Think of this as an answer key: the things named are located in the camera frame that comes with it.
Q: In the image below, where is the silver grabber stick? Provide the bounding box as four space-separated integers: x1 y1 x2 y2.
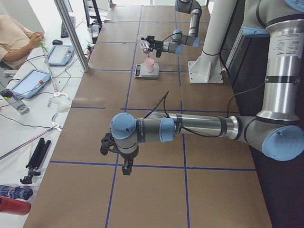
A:
39 41 70 107

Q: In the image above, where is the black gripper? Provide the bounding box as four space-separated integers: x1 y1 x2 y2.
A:
120 149 139 175
141 37 163 51

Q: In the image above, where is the clear water bottle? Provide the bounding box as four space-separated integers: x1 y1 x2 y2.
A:
0 89 30 114

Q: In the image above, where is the blue folded umbrella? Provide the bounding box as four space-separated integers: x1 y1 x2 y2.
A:
0 185 33 200

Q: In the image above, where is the pink grabber stick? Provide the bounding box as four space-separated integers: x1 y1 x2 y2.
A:
0 113 62 160

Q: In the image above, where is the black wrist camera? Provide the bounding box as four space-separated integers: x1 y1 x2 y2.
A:
148 36 162 58
100 132 120 156

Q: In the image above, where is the silver digital kitchen scale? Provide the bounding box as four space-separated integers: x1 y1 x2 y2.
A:
133 63 159 79

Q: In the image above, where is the black computer mouse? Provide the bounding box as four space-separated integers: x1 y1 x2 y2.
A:
52 39 63 45

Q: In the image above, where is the aluminium frame post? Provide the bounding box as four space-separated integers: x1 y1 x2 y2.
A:
54 0 90 72

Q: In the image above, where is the blue teach pendant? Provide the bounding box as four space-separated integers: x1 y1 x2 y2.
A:
10 69 50 98
47 45 74 67

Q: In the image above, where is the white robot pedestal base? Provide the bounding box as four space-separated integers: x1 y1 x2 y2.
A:
188 0 226 84

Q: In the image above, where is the black keyboard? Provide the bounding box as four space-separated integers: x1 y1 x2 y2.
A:
60 16 76 39

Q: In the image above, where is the near blue teach pendant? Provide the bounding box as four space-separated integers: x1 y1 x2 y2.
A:
10 69 50 98

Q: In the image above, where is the red bottle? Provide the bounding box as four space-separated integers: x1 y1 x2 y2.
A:
0 197 31 216

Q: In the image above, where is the black folded tripod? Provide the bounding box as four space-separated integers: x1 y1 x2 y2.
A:
20 138 51 184

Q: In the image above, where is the pink paper cup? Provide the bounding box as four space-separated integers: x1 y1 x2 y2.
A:
144 58 154 72

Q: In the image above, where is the glass sauce bottle metal spout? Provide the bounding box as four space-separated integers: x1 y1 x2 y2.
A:
140 40 150 57

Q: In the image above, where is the person in beige shirt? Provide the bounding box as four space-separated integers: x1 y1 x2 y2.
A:
0 15 34 69

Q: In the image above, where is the white crumpled cloth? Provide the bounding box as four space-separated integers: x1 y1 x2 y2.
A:
48 96 72 113

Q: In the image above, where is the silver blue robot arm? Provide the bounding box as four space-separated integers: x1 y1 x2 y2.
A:
137 0 202 58
100 0 304 175

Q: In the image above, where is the far blue teach pendant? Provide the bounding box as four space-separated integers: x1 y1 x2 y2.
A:
47 45 74 67

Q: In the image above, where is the person's hand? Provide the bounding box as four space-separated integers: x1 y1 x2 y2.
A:
29 31 44 49

